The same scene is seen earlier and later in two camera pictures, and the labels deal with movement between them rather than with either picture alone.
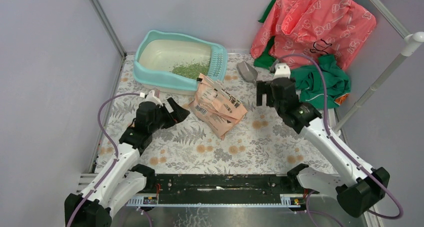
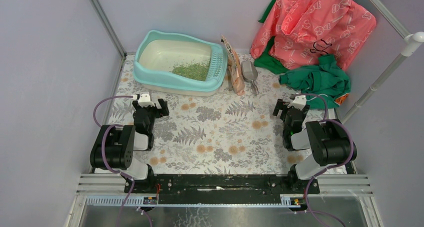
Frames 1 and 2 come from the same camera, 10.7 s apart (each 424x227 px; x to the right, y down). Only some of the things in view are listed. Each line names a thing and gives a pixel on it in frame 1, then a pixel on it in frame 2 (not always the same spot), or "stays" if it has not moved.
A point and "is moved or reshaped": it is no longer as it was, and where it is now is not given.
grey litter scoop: x=247 y=72 is moved or reshaped
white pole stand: x=409 y=43 stays
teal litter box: x=173 y=64 stays
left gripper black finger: x=179 y=113 -> x=165 y=110
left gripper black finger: x=168 y=120 -> x=136 y=105
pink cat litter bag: x=216 y=113 -> x=235 y=76
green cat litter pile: x=193 y=69 stays
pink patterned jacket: x=314 y=21 stays
